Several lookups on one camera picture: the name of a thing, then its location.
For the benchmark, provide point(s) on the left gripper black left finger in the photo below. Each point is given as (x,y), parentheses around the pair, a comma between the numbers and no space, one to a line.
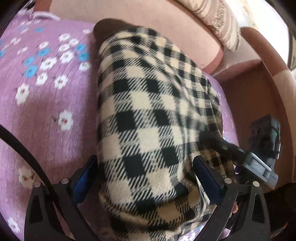
(42,222)

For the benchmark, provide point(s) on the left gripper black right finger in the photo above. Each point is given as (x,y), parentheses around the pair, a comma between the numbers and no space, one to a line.
(251,221)

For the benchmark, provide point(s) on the black cream checked jacket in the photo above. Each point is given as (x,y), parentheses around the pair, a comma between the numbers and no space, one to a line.
(153,102)

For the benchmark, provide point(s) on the person's right hand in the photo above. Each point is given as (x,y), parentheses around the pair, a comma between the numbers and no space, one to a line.
(235,208)

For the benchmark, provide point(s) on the striped floral pillow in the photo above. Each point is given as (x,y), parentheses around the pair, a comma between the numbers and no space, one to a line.
(217,15)

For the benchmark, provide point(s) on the purple floral bed sheet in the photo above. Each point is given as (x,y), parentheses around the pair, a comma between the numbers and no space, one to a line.
(49,85)

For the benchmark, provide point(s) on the pink quilted headboard cushion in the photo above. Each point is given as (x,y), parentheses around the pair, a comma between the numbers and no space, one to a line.
(167,17)

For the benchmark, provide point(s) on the brown wooden bed frame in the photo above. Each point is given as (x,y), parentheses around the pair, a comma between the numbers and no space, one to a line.
(257,82)

